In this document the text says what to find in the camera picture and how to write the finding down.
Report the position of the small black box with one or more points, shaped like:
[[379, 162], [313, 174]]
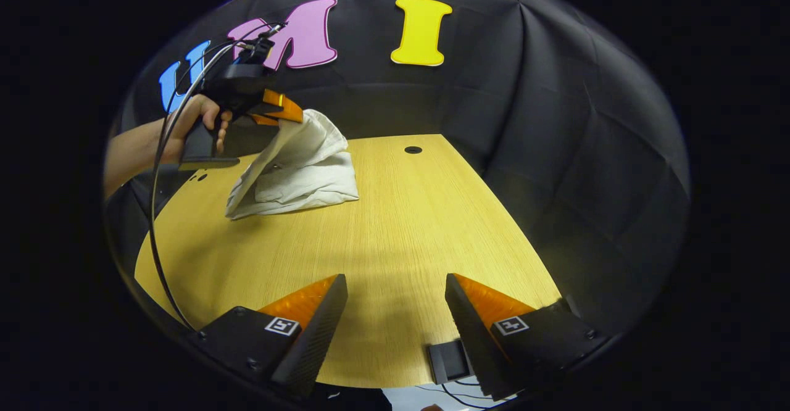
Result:
[[449, 361]]

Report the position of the black backdrop cloth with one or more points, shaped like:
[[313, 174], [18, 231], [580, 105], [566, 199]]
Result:
[[555, 121]]

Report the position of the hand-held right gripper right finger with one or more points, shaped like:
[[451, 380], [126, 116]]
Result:
[[472, 343]]

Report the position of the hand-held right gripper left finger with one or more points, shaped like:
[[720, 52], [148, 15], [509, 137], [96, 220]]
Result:
[[318, 337]]

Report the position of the round black table grommet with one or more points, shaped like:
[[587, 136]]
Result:
[[413, 150]]

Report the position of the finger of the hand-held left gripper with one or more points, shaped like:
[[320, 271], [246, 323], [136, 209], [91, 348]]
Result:
[[265, 119], [285, 107]]

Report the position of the white jeans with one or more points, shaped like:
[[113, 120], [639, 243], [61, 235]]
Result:
[[308, 176]]

